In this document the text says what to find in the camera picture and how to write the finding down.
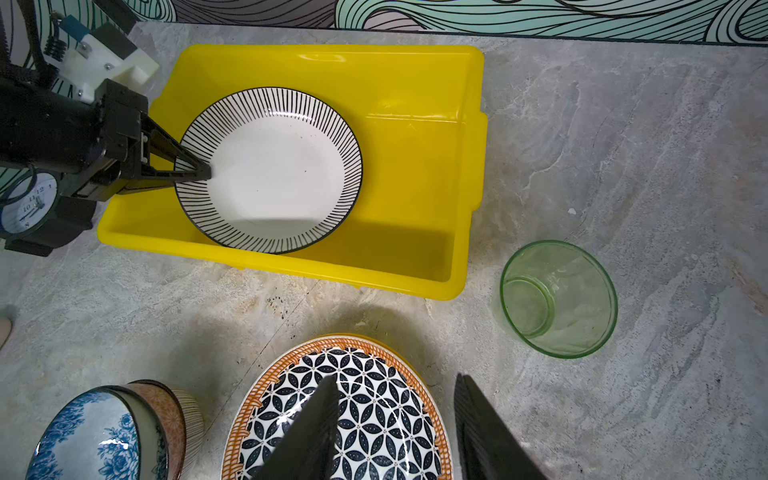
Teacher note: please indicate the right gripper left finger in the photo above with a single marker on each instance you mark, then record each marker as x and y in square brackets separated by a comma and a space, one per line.
[308, 448]

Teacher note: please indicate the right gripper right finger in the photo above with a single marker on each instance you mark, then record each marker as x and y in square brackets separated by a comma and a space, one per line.
[487, 449]

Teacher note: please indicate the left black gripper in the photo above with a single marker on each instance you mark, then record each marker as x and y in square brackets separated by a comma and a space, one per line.
[95, 150]

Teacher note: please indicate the geometric flower pattern plate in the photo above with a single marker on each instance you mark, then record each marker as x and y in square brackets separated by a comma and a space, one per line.
[389, 426]

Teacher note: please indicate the black striped white plate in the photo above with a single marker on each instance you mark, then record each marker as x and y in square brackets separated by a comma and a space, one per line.
[286, 167]

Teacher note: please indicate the yellow plastic bin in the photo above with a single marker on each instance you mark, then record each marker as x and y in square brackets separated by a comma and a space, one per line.
[416, 113]

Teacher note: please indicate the brown striped bowl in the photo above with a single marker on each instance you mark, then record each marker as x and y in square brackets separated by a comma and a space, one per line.
[194, 428]

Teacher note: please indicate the yellow rimmed dotted plate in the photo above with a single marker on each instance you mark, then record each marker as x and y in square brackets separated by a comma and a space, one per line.
[410, 349]

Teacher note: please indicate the round pressure gauge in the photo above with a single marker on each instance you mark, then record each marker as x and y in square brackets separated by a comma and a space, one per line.
[28, 202]

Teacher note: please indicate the pink patterned bowl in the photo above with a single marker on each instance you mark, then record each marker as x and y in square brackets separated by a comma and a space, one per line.
[168, 409]

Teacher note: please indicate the green transparent cup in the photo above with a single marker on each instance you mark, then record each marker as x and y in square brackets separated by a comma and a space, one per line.
[557, 299]

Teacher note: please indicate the blue floral bowl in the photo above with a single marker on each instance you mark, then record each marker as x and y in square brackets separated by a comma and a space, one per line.
[107, 432]

